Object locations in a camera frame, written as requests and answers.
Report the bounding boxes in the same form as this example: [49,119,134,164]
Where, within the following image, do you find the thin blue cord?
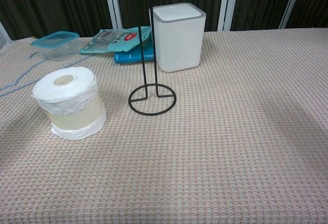
[0,51,90,98]

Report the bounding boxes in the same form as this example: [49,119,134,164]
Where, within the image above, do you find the white metal frame post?
[102,0,123,30]
[0,21,12,47]
[217,0,240,32]
[278,0,305,29]

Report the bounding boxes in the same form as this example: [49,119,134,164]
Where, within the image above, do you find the beige waffle tablecloth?
[0,28,328,224]

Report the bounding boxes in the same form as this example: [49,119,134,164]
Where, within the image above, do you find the blue book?
[114,43,161,65]

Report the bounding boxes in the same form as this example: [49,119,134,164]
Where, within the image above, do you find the white bin grey lid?
[149,2,207,73]

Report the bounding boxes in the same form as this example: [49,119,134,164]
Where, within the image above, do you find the white toilet paper roll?
[31,66,107,140]

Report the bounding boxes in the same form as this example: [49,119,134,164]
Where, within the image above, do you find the teal snack bag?
[79,26,154,55]

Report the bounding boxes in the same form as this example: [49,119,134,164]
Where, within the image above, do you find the black wire paper holder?
[128,0,177,115]

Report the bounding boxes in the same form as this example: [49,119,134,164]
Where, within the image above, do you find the clear container teal lid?
[30,31,80,61]

